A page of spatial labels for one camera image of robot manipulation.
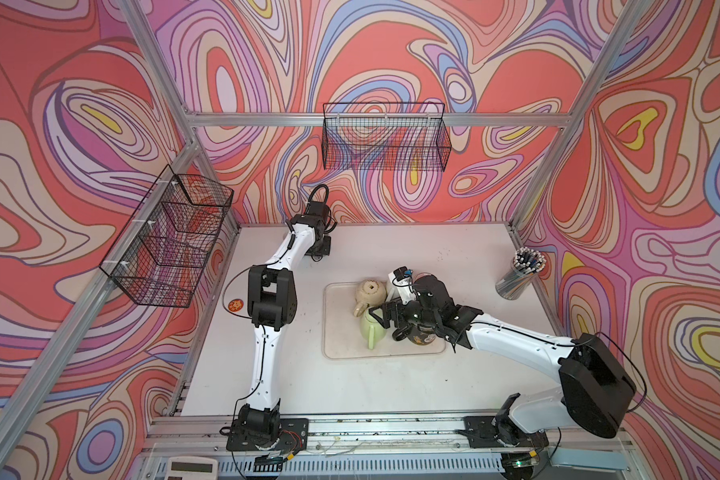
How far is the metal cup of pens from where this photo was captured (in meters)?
0.88

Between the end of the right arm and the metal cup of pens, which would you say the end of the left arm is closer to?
the end of the right arm

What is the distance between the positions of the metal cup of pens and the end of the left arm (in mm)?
585

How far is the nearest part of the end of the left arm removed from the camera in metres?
0.78
